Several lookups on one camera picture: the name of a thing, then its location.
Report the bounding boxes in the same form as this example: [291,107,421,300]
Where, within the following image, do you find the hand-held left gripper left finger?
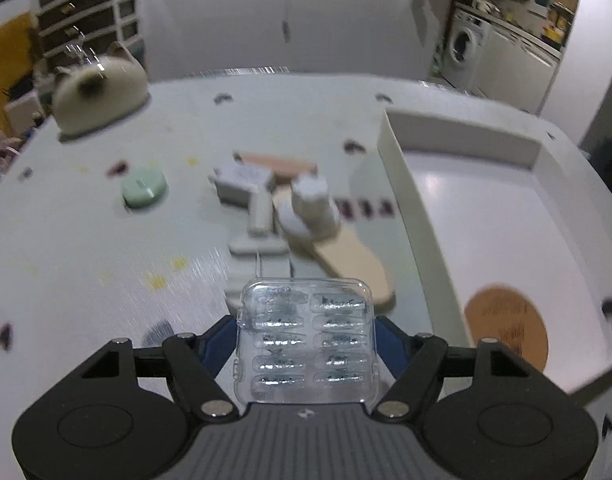
[60,316,243,422]

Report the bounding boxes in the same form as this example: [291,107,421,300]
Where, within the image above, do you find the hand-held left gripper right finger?
[373,316,548,419]

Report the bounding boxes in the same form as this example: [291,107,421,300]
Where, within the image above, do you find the clear plastic case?
[234,276,381,406]

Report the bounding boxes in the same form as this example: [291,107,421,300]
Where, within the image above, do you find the small white bottle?
[278,175,342,241]

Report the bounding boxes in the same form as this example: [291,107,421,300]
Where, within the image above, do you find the white cardboard box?
[377,108,612,396]

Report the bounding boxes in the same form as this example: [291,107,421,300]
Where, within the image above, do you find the white plug adapter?
[209,157,277,206]

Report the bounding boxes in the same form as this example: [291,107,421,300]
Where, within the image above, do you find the white flat plastic piece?
[229,235,289,257]

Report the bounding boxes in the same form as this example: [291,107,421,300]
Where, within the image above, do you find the white plastic stick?
[248,191,275,236]

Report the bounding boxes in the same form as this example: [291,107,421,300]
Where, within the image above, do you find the mint green round lid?
[122,167,167,209]

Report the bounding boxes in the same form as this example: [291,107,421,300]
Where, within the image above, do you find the beige cat-shaped container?
[52,42,150,136]

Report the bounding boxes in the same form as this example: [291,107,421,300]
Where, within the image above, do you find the white washing machine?
[443,6,492,89]

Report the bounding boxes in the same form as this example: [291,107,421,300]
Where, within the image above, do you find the white kitchen cabinets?
[478,12,562,113]

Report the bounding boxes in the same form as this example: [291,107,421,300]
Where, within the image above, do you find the yellow board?
[0,10,39,147]

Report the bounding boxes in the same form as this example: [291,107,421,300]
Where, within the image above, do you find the white drawer unit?
[36,0,139,68]

